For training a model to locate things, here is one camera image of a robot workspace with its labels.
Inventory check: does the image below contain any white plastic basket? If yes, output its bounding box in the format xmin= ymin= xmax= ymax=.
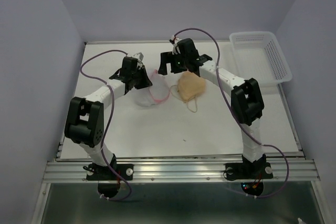
xmin=229 ymin=31 xmax=292 ymax=87

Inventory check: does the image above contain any aluminium rail frame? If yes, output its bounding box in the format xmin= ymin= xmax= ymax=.
xmin=43 ymin=41 xmax=335 ymax=223

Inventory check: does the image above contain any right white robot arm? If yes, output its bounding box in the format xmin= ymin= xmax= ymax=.
xmin=158 ymin=37 xmax=265 ymax=177

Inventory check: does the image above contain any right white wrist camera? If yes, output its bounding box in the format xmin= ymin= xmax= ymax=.
xmin=170 ymin=36 xmax=181 ymax=55

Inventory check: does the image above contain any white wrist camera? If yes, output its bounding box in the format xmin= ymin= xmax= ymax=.
xmin=133 ymin=52 xmax=144 ymax=62
xmin=170 ymin=36 xmax=181 ymax=55

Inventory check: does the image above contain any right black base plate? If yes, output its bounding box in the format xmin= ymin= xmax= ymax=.
xmin=223 ymin=154 xmax=274 ymax=197

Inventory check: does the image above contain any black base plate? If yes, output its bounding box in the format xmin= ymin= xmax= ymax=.
xmin=223 ymin=154 xmax=274 ymax=197
xmin=82 ymin=156 xmax=134 ymax=201

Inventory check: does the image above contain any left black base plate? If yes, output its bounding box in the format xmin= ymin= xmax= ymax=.
xmin=82 ymin=156 xmax=134 ymax=201

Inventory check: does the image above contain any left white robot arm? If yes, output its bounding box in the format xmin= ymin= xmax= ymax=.
xmin=65 ymin=53 xmax=152 ymax=179

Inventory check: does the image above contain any white mesh laundry bag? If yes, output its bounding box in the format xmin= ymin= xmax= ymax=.
xmin=133 ymin=69 xmax=170 ymax=108

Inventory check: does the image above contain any beige bra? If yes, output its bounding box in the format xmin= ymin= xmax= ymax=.
xmin=170 ymin=71 xmax=206 ymax=113

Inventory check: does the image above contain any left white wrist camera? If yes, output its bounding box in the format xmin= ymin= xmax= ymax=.
xmin=133 ymin=52 xmax=144 ymax=62

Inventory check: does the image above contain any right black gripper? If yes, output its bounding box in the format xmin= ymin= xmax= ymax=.
xmin=156 ymin=50 xmax=188 ymax=76

